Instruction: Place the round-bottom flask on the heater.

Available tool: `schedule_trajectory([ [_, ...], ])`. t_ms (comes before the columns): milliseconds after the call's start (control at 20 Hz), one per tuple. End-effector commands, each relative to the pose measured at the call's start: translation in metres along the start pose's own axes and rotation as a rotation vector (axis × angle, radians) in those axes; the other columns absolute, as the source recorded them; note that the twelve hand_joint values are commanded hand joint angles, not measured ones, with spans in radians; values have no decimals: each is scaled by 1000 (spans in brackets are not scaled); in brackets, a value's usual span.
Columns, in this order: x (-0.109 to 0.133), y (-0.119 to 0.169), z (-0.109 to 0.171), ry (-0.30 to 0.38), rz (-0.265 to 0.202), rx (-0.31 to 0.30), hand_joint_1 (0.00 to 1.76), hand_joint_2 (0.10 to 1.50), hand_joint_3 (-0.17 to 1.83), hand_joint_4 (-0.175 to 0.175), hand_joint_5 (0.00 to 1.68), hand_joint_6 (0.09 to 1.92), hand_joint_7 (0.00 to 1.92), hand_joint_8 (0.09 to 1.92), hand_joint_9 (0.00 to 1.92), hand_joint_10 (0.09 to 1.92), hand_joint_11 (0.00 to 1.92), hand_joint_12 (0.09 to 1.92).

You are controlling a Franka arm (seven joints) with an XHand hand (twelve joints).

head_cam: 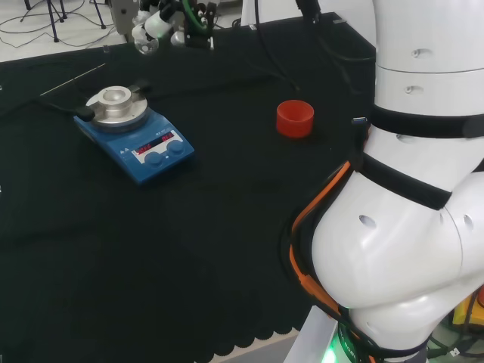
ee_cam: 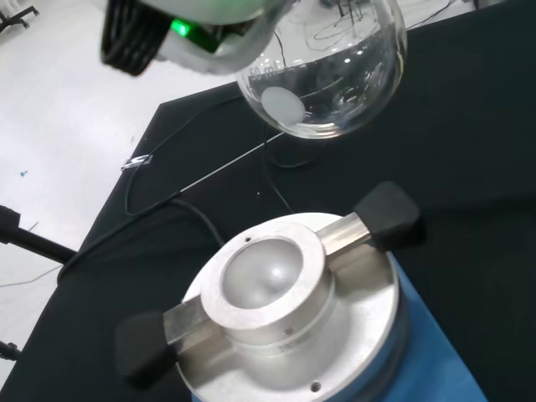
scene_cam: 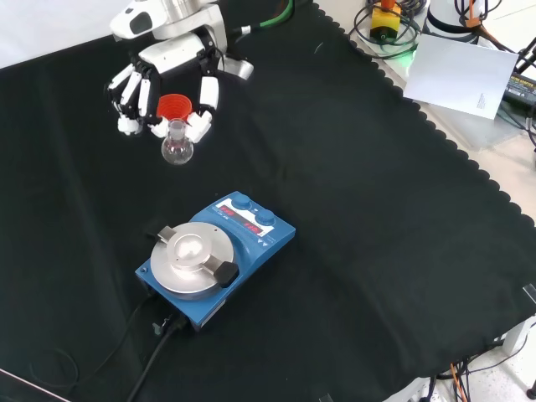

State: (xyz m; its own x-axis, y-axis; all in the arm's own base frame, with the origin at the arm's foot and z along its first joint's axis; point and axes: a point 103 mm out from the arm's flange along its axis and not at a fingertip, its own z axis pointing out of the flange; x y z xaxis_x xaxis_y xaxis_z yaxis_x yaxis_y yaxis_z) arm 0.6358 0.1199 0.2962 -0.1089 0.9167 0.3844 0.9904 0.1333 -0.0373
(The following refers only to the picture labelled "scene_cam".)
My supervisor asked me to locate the black power adapter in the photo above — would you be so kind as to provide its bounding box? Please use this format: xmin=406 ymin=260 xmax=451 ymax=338
xmin=501 ymin=71 xmax=536 ymax=107

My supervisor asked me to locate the yellow stop button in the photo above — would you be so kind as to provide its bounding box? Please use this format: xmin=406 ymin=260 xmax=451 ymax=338
xmin=369 ymin=0 xmax=402 ymax=44

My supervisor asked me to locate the red ring flask stand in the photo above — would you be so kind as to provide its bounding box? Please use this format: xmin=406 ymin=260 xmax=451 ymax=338
xmin=156 ymin=94 xmax=193 ymax=127

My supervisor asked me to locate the black bench cloth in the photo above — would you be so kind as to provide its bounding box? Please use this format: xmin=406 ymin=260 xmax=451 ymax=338
xmin=0 ymin=0 xmax=536 ymax=402

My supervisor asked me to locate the heater with blue base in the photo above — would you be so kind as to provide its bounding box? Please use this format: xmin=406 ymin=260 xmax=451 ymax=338
xmin=134 ymin=190 xmax=297 ymax=334

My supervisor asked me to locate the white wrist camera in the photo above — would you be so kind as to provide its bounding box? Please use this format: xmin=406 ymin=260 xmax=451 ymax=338
xmin=110 ymin=0 xmax=154 ymax=42

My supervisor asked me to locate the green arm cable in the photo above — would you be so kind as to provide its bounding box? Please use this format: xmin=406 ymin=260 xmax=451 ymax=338
xmin=231 ymin=0 xmax=296 ymax=34

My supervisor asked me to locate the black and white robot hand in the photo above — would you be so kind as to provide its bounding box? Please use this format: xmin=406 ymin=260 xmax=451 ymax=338
xmin=106 ymin=3 xmax=255 ymax=142

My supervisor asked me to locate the black heater power cable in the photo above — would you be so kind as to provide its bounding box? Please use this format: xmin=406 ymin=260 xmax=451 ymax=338
xmin=125 ymin=313 xmax=186 ymax=402

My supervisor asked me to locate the pale board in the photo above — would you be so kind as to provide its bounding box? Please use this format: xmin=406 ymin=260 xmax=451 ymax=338
xmin=402 ymin=33 xmax=520 ymax=123

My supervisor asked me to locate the clear glass round-bottom flask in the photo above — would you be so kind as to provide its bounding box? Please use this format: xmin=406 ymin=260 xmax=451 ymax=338
xmin=160 ymin=118 xmax=196 ymax=167

